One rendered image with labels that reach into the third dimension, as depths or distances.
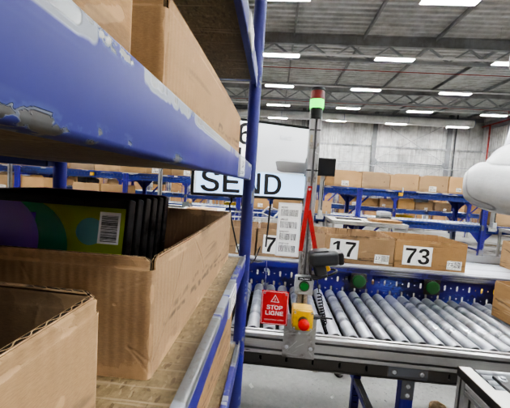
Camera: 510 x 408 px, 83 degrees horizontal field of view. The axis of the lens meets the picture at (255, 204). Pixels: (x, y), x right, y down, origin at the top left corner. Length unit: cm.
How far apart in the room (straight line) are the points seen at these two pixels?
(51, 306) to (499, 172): 107
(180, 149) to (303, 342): 109
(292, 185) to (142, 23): 96
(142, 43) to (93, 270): 18
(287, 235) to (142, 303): 85
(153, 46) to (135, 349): 24
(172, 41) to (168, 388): 27
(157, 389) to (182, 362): 4
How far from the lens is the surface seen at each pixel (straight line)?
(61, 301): 19
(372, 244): 177
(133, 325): 27
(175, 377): 28
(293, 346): 120
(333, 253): 104
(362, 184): 644
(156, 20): 26
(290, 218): 105
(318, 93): 110
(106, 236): 33
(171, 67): 26
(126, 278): 25
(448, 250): 194
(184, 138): 17
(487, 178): 109
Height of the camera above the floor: 130
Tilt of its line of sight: 4 degrees down
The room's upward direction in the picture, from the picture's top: 4 degrees clockwise
